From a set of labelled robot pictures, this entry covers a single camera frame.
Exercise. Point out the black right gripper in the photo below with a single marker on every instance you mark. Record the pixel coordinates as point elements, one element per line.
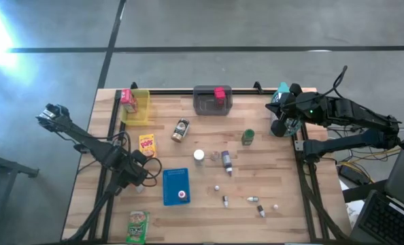
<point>297,105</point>

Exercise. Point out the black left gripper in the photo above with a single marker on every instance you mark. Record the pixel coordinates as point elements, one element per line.
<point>130,171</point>

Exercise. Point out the yellow Corn Pops cereal box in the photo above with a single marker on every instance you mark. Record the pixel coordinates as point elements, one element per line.
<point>147,144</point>

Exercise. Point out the green-lidded spice jar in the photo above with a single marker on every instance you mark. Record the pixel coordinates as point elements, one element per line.
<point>248,136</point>

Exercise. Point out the red icing bottle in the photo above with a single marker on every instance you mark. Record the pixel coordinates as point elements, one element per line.
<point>182,194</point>

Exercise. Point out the red-lidded spice tin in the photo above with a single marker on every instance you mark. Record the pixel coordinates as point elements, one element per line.
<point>219,93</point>

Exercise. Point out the tan-lidded brown spice jar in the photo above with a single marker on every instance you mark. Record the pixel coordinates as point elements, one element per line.
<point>180,129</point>

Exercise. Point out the white-lidded glass spice jar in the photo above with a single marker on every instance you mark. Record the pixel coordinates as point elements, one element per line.
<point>199,154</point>

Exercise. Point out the red Froot Loops cereal box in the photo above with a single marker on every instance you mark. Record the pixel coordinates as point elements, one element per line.
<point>129,100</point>

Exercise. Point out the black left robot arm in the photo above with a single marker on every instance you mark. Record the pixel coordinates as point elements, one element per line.
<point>86,143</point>

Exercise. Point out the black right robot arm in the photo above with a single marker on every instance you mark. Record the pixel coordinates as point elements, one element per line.
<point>358,115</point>

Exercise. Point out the teal-framed metal box grater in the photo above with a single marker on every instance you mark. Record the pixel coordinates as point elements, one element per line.
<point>283,87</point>

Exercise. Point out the black table clamp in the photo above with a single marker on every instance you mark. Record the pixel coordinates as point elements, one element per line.
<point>258,87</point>
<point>134,85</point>

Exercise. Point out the blue plastic basket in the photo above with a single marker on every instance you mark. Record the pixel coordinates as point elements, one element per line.
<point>173,183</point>

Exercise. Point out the green Apple Jacks cereal box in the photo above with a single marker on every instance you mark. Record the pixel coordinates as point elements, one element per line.
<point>137,226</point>

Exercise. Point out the clear yellow plastic bin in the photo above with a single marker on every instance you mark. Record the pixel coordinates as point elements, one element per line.
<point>142,112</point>

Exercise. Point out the purple icing bottle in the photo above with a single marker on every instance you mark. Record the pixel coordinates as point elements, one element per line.
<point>226,160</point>

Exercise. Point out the small glass sprinkles jar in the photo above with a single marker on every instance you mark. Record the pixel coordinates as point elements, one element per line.
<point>215,156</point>

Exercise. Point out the dark grey plastic bin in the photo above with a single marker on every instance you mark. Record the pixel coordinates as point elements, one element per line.
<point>205,102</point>

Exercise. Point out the small purple food colouring bottle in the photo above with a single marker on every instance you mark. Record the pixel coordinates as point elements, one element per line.
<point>217,188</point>

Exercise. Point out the black power brick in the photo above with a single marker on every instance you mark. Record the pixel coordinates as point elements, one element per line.
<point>350,174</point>

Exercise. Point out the black metal stand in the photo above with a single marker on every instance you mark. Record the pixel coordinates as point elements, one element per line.
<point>4,165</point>

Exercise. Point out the grey laptop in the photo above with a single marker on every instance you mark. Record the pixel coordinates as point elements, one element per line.
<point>385,217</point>

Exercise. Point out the white corner bracket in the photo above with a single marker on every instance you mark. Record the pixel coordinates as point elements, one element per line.
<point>299,145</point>

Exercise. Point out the black aluminium table frame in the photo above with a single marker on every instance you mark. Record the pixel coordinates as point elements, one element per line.
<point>171,92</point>

